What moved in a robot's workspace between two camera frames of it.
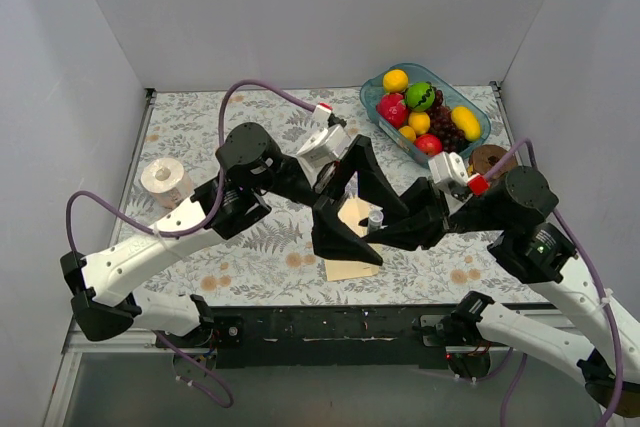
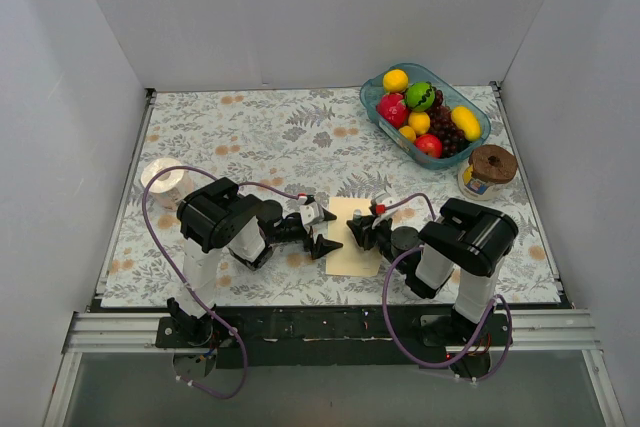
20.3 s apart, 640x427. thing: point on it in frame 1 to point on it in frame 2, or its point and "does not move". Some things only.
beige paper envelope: [351, 212] does not move
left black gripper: [327, 187] to [308, 232]
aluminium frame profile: [131, 341] does not move
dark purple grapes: [442, 124] does not move
